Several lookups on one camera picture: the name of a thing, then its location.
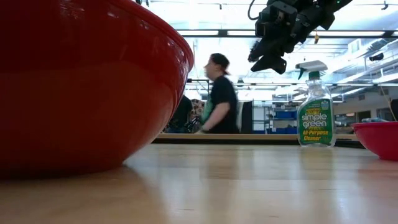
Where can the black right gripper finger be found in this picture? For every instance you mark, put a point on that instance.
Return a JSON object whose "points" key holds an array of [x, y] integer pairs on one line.
{"points": [[255, 53], [270, 65]]}

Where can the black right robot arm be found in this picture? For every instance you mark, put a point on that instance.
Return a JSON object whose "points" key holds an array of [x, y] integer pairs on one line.
{"points": [[331, 11]]}

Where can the black overhead beam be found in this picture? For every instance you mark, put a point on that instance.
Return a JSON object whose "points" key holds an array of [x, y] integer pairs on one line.
{"points": [[280, 33]]}

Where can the blue storage bins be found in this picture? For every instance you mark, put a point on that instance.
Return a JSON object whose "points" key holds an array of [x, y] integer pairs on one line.
{"points": [[285, 114]]}

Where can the clear cleaner spray bottle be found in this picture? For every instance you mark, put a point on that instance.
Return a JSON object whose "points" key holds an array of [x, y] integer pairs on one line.
{"points": [[315, 124]]}

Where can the small red plastic bowl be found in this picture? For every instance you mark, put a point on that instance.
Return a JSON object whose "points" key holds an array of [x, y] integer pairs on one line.
{"points": [[379, 140]]}

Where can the large red plastic bowl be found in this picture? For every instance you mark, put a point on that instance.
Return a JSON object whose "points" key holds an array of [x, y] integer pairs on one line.
{"points": [[84, 93]]}

